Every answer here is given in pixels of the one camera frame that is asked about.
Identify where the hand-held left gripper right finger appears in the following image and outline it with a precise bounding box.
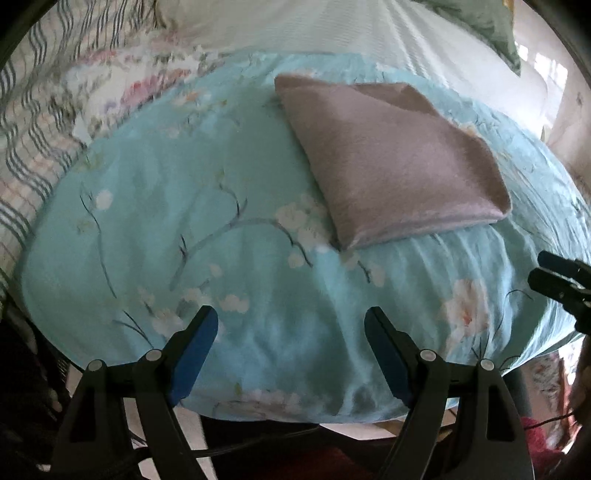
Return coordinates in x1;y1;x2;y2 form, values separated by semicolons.
364;305;536;480

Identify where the white striped blanket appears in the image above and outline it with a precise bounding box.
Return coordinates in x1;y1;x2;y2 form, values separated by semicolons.
157;0;550;134

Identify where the mauve towel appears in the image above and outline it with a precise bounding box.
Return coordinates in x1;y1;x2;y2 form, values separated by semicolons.
274;73;513;252

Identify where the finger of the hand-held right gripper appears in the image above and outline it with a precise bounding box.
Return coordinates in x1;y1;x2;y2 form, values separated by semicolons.
527;268;591;308
538;250;591;282

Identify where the dark red garment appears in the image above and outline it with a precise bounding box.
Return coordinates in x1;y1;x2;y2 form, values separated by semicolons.
249;415;583;480

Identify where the plaid blanket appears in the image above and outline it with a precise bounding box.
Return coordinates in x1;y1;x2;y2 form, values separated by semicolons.
0;0;162;296

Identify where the green pillow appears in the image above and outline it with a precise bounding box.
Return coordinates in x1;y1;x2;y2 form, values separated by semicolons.
416;0;522;77

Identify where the teal floral quilt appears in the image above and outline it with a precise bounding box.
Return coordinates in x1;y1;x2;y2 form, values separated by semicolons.
14;51;591;423

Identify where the white pink floral cloth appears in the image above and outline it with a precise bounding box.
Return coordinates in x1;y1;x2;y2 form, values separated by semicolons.
65;34;241;144

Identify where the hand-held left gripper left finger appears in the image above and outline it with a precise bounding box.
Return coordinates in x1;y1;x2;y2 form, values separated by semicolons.
51;305;220;480

